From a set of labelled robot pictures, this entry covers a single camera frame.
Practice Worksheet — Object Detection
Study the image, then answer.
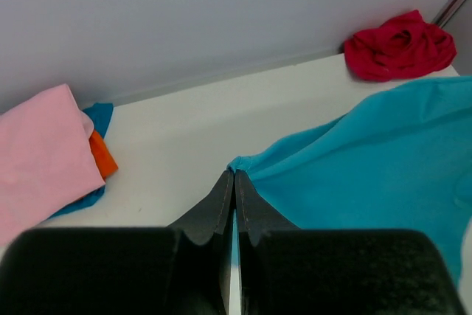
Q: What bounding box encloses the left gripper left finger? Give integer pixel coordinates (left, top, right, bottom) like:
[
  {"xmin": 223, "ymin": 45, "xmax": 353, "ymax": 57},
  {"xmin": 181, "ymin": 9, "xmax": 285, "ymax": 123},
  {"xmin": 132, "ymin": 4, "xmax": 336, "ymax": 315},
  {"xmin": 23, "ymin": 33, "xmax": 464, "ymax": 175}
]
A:
[{"xmin": 167, "ymin": 170, "xmax": 235, "ymax": 314}]

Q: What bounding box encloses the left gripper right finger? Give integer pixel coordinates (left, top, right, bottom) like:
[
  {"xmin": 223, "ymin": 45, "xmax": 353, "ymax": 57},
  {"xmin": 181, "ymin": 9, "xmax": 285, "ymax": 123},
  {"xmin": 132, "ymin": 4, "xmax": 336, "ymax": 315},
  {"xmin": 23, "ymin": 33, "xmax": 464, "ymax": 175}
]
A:
[{"xmin": 234, "ymin": 170, "xmax": 299, "ymax": 314}]

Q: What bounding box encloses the teal t shirt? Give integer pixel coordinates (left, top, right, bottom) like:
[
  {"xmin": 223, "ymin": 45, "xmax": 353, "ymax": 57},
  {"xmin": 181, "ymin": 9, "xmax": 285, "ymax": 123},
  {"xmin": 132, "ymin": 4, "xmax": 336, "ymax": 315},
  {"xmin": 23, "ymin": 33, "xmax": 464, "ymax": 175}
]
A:
[
  {"xmin": 49, "ymin": 103, "xmax": 114, "ymax": 219},
  {"xmin": 229, "ymin": 77, "xmax": 471, "ymax": 282}
]

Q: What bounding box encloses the folded pink t shirt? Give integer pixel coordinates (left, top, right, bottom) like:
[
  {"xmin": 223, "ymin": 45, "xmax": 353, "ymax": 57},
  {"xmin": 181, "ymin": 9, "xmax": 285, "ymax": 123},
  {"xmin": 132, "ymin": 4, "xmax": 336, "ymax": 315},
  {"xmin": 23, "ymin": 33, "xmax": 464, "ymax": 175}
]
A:
[{"xmin": 1, "ymin": 84, "xmax": 105, "ymax": 245}]

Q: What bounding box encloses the crumpled red t shirt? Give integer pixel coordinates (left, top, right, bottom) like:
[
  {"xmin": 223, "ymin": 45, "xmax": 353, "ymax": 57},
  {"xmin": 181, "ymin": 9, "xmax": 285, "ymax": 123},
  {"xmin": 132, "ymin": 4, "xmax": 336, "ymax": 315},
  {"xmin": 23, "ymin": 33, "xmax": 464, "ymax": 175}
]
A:
[{"xmin": 343, "ymin": 10, "xmax": 457, "ymax": 83}]

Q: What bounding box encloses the folded orange t shirt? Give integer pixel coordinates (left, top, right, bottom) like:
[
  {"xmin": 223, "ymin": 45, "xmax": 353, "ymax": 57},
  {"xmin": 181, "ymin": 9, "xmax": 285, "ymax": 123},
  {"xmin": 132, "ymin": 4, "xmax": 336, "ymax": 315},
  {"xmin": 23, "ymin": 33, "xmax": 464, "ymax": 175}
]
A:
[{"xmin": 88, "ymin": 130, "xmax": 119, "ymax": 179}]

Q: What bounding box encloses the right aluminium frame post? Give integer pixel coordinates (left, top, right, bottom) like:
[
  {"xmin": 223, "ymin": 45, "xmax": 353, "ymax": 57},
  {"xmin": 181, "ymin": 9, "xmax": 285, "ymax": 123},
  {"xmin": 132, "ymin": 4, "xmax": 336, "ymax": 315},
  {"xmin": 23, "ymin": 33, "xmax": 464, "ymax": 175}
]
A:
[{"xmin": 433, "ymin": 0, "xmax": 466, "ymax": 27}]

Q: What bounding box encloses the folded teal t shirt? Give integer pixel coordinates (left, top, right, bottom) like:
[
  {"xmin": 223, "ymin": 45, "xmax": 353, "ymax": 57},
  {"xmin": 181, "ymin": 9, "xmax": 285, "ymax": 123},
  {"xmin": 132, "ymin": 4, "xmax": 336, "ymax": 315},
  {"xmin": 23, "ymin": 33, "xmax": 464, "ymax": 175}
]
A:
[{"xmin": 49, "ymin": 103, "xmax": 114, "ymax": 219}]

